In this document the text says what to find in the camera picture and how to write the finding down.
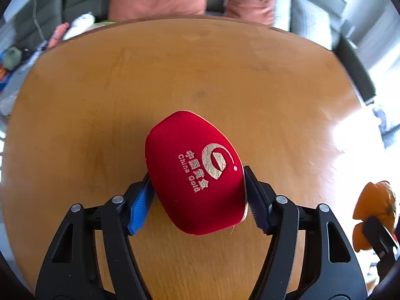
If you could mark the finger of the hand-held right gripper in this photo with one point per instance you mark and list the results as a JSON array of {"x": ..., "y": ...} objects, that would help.
[{"x": 379, "y": 237}]

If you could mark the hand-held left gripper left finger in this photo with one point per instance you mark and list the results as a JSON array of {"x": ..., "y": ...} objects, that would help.
[{"x": 140, "y": 206}]

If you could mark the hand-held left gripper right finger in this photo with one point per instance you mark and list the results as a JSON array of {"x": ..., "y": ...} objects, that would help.
[{"x": 257, "y": 206}]

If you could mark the red velvet box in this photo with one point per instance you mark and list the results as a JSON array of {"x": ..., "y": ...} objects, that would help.
[{"x": 187, "y": 178}]

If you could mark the grey quilted sofa cover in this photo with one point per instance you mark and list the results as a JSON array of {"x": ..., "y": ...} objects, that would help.
[{"x": 18, "y": 78}]

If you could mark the blue shopping bag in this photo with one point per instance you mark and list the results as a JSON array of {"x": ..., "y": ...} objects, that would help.
[{"x": 3, "y": 75}]

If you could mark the white plush toy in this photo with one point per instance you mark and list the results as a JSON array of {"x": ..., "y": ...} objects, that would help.
[{"x": 79, "y": 25}]

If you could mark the grey striped pillow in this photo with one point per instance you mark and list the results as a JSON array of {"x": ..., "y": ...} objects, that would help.
[{"x": 311, "y": 22}]

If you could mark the green hat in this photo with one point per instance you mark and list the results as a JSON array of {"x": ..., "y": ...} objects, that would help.
[{"x": 12, "y": 57}]

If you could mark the white pillow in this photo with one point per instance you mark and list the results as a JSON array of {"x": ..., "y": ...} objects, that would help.
[{"x": 282, "y": 9}]

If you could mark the small orange pillow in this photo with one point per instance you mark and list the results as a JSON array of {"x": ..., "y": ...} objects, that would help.
[{"x": 250, "y": 0}]

